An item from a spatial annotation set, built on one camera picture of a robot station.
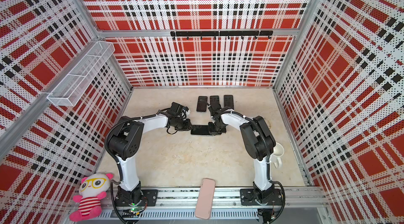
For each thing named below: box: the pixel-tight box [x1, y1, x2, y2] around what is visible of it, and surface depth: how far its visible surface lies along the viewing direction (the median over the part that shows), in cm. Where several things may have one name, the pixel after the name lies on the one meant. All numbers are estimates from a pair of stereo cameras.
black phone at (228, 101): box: [223, 94, 235, 109], surface depth 113 cm
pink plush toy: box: [69, 172, 114, 222], surface depth 71 cm
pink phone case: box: [194, 178, 217, 220], surface depth 75 cm
